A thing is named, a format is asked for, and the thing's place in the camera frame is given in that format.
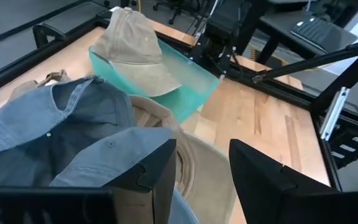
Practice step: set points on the black aluminium table frame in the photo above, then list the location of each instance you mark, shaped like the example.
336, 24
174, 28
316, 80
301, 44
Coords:
346, 81

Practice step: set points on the silver frame bracket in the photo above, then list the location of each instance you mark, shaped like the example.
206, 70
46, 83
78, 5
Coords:
334, 115

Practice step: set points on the black keyboard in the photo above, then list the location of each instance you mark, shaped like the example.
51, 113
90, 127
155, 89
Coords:
312, 31

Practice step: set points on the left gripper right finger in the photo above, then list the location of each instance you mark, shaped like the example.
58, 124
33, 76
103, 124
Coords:
259, 186

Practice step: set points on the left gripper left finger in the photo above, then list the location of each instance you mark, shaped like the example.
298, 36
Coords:
163, 174

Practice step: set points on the black office chair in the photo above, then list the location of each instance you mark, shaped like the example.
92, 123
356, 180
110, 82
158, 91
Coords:
176, 9

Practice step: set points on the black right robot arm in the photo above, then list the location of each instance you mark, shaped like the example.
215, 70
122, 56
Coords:
222, 28

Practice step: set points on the green translucent plastic bin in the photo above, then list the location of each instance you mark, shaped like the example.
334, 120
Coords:
185, 77

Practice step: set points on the black slotted panel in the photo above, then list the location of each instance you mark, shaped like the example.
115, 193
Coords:
353, 149

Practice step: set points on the dark grey desk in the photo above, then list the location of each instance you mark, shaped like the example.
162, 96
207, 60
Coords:
340, 37

